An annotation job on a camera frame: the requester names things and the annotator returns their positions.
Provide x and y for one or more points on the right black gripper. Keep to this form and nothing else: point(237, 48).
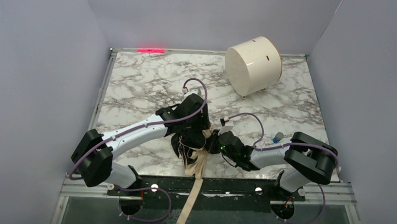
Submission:
point(214, 144)

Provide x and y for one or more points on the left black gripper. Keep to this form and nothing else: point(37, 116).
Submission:
point(189, 141)

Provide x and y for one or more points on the beige folding umbrella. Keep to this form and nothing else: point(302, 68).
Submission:
point(194, 163)

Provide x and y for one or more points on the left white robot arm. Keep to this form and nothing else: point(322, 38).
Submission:
point(94, 156)

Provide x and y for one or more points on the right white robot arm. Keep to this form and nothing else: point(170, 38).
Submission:
point(310, 159)

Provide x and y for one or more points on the cream cylindrical umbrella stand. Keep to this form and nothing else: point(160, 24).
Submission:
point(253, 65)

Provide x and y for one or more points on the small blue capped bottle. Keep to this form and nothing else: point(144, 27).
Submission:
point(278, 137)

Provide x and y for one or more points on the pink tape strip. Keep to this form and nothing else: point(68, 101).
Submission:
point(150, 50)

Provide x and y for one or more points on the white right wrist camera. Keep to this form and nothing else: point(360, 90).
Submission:
point(227, 125)

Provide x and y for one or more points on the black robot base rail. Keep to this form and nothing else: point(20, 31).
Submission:
point(217, 194)

